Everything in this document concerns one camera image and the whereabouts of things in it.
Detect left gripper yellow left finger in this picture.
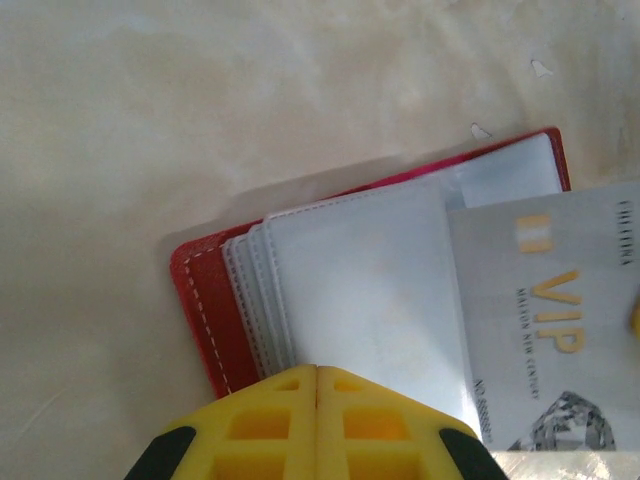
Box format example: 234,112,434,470
124,363,319,480

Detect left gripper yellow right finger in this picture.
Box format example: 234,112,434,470
317,365,509,480

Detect silver VIP card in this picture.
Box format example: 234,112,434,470
445,181,640,454

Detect red leather card holder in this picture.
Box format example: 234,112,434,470
168,126,573,401

